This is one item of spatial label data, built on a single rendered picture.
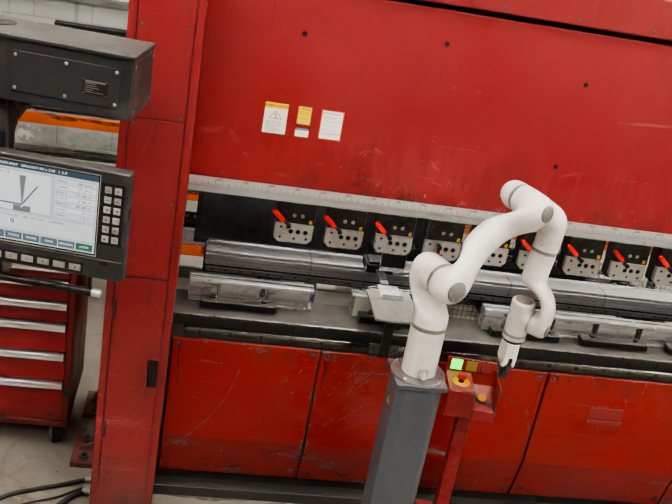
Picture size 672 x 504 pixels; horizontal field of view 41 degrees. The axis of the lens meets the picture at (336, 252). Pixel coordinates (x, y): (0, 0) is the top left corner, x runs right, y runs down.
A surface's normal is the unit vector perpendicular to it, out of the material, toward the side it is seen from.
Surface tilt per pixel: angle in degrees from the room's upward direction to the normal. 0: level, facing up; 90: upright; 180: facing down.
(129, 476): 90
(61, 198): 90
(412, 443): 90
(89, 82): 90
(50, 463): 0
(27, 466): 0
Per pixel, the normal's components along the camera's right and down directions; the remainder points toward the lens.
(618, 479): 0.07, 0.60
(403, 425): 0.13, 0.40
